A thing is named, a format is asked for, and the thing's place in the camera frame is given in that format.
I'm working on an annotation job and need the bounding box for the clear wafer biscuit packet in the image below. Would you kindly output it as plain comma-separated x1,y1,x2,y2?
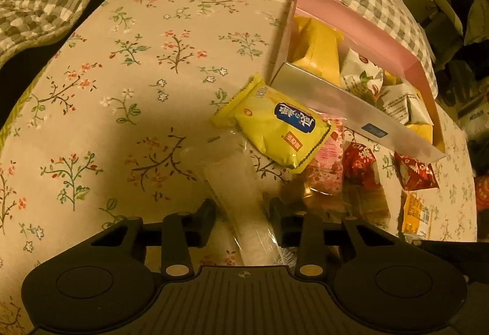
279,180,390,228

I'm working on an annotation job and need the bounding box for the pink floral snack packet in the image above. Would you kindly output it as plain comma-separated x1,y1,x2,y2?
306,117,344,195

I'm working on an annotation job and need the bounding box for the red white candy packet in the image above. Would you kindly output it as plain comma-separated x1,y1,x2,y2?
343,142,381,190

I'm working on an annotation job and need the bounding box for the clear white snack packet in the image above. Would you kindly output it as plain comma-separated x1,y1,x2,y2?
181,131,296,267

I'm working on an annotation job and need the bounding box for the yellow snack packet blue label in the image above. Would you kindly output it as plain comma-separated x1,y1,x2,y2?
213,75,336,174

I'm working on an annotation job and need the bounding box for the dark red snack packet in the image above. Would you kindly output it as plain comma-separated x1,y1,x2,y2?
395,152,439,191

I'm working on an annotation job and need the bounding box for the white printed snack packet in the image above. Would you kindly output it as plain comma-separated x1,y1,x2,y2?
376,84,433,126

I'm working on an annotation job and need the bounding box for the white nut snack packet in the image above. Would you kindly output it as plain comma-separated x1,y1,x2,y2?
340,49,384,105

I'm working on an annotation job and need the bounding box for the dark yellow pastry packet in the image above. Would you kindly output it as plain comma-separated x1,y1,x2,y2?
288,16,344,86

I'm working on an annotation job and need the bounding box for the floral tablecloth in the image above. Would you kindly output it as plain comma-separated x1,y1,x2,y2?
0,0,478,333

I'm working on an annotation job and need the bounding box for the pink silver cardboard box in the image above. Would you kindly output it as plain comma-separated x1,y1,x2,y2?
269,0,445,163

